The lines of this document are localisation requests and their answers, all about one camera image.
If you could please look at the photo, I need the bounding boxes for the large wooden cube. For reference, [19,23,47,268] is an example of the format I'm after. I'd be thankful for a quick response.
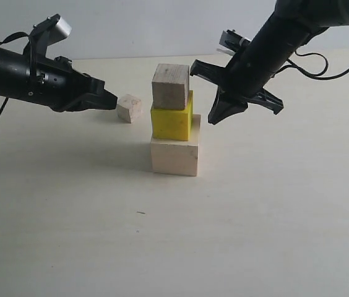
[150,114,201,176]

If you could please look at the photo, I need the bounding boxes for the yellow cube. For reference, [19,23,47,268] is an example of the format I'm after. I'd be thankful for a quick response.
[150,90,194,141]

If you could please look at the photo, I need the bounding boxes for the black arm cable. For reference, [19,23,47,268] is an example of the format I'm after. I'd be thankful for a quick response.
[0,30,39,145]
[282,29,349,80]

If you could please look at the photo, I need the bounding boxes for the small wooden cube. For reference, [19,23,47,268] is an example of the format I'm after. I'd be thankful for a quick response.
[116,94,142,124]

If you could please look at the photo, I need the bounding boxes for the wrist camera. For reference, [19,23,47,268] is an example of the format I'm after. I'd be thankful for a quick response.
[22,14,72,58]
[217,30,251,56]

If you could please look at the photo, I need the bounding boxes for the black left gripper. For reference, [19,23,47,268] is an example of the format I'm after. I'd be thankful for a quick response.
[22,56,118,112]

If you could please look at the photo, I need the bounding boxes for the medium wooden cube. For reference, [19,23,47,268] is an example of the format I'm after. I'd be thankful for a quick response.
[152,63,189,110]

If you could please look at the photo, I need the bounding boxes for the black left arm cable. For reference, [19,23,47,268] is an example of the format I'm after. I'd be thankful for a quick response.
[0,30,39,145]

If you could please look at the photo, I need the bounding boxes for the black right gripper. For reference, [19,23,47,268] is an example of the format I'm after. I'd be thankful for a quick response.
[190,45,283,125]

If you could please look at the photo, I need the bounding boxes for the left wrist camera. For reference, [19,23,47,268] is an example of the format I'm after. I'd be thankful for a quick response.
[22,14,72,58]

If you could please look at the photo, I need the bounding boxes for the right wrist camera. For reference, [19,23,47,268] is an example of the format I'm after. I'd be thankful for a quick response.
[217,30,251,56]

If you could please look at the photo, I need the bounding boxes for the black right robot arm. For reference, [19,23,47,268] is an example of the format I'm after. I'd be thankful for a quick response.
[190,1,349,124]

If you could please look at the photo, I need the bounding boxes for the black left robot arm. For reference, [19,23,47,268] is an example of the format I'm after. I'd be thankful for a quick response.
[0,48,118,113]

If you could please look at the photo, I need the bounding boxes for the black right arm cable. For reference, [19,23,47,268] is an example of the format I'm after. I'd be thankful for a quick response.
[282,29,349,80]

